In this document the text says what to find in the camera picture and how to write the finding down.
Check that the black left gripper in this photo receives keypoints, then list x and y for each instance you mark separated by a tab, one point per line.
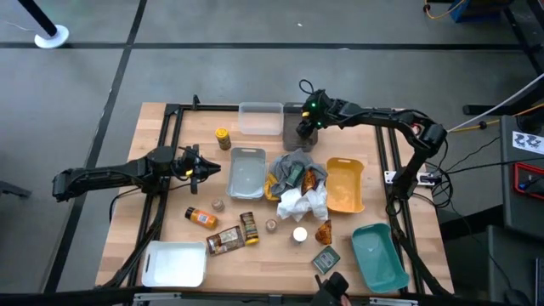
185	163

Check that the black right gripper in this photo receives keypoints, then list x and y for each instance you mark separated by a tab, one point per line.
321	110

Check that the small glass spice jar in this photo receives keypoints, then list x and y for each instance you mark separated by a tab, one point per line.
271	224
218	204

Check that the dark green spice packet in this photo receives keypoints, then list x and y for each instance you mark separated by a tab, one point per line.
294	174

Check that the grey cloth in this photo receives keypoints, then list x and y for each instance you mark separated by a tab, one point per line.
280	168

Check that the orange foil spice packet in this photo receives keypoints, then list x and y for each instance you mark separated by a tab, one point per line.
324	233
309	179

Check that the white cloth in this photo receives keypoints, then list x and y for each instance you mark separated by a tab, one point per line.
299	204

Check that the brown silver spice packet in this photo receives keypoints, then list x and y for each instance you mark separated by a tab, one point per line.
225	240

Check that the white-lid bagel seasoning jar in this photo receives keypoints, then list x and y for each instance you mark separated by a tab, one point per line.
299	234

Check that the green square spice box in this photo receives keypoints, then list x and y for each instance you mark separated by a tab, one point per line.
326	259

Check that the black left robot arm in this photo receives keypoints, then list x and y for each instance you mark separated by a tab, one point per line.
106	174

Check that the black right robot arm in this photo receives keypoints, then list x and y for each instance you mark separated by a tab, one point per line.
382	117

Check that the smoky dark plastic bin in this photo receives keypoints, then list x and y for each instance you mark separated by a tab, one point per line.
291	140

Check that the grey plastic bin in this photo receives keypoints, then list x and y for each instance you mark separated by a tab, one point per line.
246	174

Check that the clear plastic bin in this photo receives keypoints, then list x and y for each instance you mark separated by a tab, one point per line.
260	121

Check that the yellow cloth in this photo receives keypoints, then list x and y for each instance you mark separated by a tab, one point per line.
270	189

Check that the yellow plastic bin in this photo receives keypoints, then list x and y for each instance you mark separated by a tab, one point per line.
344	187

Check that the white plastic bin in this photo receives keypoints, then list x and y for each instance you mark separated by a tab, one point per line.
174	265

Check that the teal plastic bin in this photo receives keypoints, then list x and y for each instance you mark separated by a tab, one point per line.
378	259

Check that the black rig crossbar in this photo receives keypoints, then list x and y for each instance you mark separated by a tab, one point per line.
64	296

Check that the grey metal foot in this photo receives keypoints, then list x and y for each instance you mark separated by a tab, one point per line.
15	189

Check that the black pole white base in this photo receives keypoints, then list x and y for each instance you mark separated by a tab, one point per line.
51	36

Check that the red framed device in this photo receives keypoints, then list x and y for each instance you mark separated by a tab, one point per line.
516	180

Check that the white paper label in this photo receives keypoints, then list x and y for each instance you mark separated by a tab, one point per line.
527	142

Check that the black aluminium table frame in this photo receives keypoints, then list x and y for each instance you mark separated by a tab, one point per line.
204	107

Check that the black table-level camera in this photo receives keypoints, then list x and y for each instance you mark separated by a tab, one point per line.
336	287

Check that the black desk frame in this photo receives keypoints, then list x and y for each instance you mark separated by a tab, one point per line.
516	25

